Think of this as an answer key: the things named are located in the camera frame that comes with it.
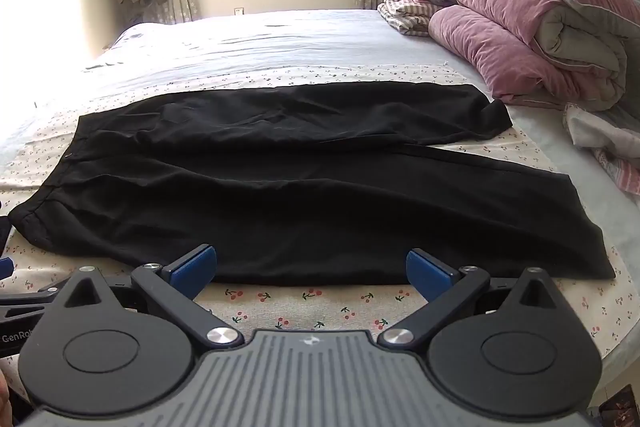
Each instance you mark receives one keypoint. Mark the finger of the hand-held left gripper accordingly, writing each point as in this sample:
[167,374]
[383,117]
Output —
[30,297]

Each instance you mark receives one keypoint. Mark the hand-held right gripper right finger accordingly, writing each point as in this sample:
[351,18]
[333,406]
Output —
[425,271]

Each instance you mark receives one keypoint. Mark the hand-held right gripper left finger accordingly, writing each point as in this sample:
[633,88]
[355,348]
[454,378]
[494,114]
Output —
[192,266]

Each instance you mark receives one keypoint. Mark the black pants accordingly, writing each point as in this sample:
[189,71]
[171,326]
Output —
[300,207]

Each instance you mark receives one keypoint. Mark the cherry print sheet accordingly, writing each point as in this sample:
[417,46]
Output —
[310,302]

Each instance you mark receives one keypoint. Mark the white and pink cloth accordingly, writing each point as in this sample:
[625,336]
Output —
[600,132]

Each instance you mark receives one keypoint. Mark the dark patterned object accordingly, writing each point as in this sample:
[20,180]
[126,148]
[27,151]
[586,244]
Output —
[622,407]

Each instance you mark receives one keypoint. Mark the bed with light blue sheet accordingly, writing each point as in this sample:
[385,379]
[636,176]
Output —
[300,37]

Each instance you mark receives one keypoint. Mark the striped folded cloth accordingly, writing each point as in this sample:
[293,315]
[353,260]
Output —
[405,14]

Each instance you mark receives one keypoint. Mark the purple folded quilt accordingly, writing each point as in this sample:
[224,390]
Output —
[500,7]

